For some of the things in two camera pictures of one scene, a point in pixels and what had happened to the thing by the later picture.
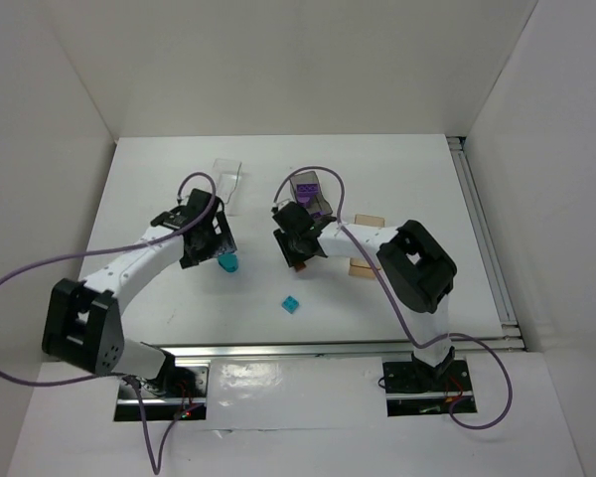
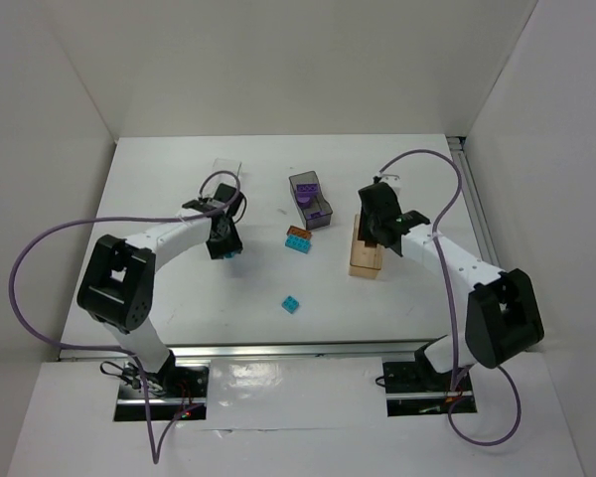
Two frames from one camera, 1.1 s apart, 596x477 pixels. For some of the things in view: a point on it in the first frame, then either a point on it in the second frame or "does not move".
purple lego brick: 307,187 does not move
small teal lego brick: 290,304 does not move
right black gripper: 288,248 → 373,235
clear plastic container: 229,184 does not move
